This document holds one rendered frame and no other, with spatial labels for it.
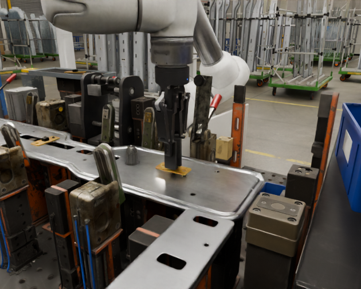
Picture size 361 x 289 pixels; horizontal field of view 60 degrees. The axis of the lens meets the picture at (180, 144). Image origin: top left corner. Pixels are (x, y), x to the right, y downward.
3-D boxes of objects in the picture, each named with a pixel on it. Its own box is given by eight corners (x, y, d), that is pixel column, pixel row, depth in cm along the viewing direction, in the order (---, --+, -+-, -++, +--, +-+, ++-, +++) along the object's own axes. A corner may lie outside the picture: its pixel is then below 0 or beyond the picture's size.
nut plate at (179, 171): (154, 168, 75) (154, 163, 75) (163, 163, 79) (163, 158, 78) (184, 175, 72) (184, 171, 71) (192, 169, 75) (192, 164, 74)
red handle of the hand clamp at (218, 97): (190, 131, 84) (211, 92, 92) (192, 136, 86) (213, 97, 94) (204, 133, 83) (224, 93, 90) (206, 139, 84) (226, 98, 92)
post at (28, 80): (34, 163, 156) (19, 73, 141) (47, 157, 162) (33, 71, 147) (44, 166, 153) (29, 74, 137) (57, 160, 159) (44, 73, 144)
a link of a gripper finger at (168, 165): (176, 141, 71) (175, 142, 71) (176, 169, 73) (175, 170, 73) (165, 139, 73) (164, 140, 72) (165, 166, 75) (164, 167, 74)
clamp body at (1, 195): (-7, 266, 88) (-36, 152, 76) (32, 242, 97) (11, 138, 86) (14, 279, 83) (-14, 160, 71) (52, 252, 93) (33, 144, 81)
